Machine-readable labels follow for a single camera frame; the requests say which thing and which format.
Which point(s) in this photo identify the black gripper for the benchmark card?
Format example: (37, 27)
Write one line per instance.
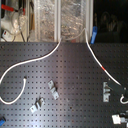
(116, 88)

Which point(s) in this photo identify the white connector plug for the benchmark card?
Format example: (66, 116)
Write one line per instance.
(118, 120)

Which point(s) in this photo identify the clear plastic sheet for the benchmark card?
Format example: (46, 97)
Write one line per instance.
(55, 19)

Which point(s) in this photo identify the blue object bottom left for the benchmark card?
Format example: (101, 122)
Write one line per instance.
(2, 120)

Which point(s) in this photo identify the red white clutter items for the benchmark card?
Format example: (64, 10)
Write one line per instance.
(15, 20)

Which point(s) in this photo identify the metal cable clip right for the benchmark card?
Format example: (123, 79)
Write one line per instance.
(106, 92)

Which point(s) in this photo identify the metal cable clip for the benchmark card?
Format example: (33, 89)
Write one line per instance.
(37, 105)
(106, 92)
(53, 90)

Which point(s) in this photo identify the blue clamp handle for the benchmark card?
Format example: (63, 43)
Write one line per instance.
(94, 34)

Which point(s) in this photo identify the metal cable clip centre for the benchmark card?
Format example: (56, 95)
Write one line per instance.
(53, 90)

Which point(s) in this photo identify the metal cable clip lower left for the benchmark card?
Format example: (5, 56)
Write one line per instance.
(37, 105)

